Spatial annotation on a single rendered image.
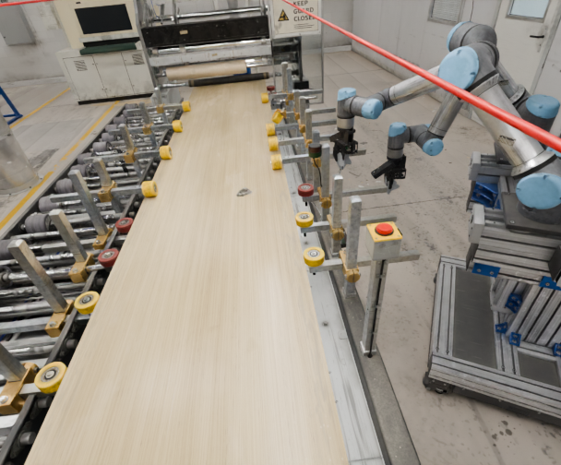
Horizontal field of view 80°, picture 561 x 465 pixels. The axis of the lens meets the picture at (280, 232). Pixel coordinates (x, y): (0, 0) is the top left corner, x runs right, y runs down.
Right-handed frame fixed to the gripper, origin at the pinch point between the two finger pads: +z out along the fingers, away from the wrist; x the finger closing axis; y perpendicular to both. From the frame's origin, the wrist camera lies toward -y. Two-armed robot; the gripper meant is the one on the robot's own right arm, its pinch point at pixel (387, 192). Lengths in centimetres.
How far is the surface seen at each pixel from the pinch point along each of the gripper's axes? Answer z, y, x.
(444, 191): 85, 103, 119
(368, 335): 1, -34, -82
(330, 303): 19, -40, -51
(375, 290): -21, -33, -82
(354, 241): -18, -32, -56
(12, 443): -5, -135, -102
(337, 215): -11.9, -32.7, -30.7
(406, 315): 83, 14, -15
